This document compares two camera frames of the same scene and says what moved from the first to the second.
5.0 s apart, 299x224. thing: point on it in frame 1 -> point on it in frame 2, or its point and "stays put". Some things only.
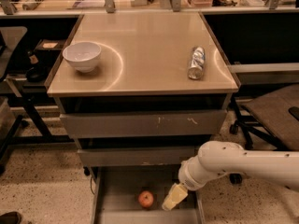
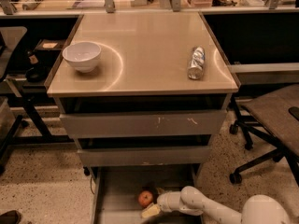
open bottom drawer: (118, 189) stays put
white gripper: (189, 183) -> (163, 201)
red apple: (146, 199) stays put
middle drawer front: (135, 157) stays put
